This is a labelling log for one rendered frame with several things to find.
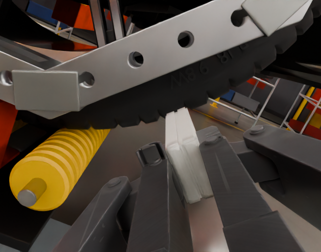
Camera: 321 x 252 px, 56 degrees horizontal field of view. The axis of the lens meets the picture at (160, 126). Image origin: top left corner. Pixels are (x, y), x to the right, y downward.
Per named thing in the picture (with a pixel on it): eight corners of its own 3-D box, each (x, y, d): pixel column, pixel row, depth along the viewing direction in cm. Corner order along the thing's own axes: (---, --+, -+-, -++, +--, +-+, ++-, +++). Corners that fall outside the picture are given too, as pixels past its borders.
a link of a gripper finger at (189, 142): (180, 143, 13) (196, 137, 13) (175, 110, 20) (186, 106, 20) (203, 200, 14) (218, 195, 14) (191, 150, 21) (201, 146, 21)
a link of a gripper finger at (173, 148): (203, 200, 14) (187, 206, 14) (191, 150, 21) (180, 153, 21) (180, 143, 13) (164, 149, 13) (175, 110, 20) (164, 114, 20)
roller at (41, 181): (108, 138, 56) (119, 110, 54) (47, 236, 27) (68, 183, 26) (78, 125, 55) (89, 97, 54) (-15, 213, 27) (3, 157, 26)
